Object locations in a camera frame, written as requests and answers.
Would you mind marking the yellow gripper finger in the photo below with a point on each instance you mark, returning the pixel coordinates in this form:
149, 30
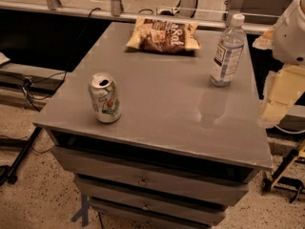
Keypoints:
265, 41
281, 91

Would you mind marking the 7up soda can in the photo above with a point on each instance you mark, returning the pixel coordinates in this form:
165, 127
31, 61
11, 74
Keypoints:
104, 97

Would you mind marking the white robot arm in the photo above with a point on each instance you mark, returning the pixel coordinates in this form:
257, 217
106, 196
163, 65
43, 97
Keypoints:
286, 40

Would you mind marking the clear plastic water bottle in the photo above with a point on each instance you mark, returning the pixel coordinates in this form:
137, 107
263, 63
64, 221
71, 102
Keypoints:
229, 49

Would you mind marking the black stand base right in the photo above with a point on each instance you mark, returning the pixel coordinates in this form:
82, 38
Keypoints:
295, 155

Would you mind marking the chip bag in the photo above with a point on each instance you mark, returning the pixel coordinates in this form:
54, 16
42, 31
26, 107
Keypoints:
163, 36

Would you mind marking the grey drawer cabinet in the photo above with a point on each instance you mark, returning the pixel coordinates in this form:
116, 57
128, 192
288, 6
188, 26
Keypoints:
182, 151

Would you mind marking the black stand leg left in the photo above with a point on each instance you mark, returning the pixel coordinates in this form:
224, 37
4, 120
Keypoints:
12, 173

